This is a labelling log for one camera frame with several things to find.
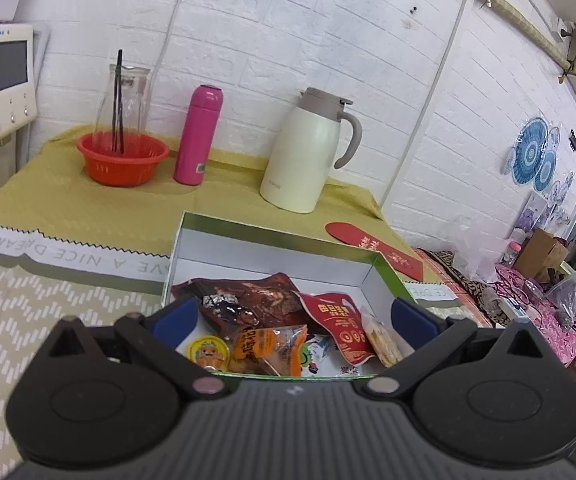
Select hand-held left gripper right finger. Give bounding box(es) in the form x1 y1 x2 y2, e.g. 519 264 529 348
365 298 548 395

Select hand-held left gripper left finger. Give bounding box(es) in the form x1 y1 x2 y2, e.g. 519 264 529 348
48 296 225 396

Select yellow cheese cracker packet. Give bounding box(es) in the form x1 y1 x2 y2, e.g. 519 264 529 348
359 310 405 367

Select orange lidded jelly cup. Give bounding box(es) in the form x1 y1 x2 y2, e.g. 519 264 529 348
188 336 231 372

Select red nut packet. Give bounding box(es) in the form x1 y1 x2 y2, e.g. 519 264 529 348
298 291 379 366

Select dark brown meat packet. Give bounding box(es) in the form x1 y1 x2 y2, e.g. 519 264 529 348
170 272 314 333

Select orange clear snack packet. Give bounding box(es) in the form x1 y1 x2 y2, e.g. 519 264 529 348
228 324 310 377

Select white blue chip bag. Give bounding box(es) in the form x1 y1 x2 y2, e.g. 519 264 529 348
298 337 369 378

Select green cardboard box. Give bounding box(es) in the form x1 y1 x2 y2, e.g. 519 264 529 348
160 211 461 381

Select leopard print cloth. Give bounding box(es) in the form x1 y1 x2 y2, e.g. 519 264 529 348
415 247 499 326

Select red envelope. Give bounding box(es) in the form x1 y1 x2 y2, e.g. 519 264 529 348
325 221 426 281

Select white power strip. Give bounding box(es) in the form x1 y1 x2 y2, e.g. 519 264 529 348
498 297 529 322

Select yellow cloth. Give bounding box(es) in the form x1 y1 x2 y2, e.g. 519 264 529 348
0 125 386 261

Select pink floral cloth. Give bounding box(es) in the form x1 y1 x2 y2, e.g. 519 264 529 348
493 265 576 376

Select clear plastic bag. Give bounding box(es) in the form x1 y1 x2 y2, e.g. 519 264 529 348
543 270 576 331

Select red plastic basket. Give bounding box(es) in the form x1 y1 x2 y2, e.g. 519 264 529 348
77 131 171 187

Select pink thermos bottle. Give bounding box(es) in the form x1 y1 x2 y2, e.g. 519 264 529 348
173 85 224 186

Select cream thermal jug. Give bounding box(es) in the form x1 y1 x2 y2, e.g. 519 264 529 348
259 87 364 214

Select blue paper fan decoration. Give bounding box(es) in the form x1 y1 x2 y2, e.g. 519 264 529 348
505 116 561 191

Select glass carafe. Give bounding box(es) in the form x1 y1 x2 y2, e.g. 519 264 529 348
93 62 150 153

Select black straws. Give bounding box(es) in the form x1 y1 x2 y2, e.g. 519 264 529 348
112 49 125 153

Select white water dispenser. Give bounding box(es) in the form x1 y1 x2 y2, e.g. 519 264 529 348
0 22 49 213

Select white wall conduit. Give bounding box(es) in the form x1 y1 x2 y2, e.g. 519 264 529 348
388 0 469 201

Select white wall cable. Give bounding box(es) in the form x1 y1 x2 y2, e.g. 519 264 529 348
155 0 199 68

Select yellow wall pipe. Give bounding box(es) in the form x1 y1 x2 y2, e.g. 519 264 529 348
418 0 574 71

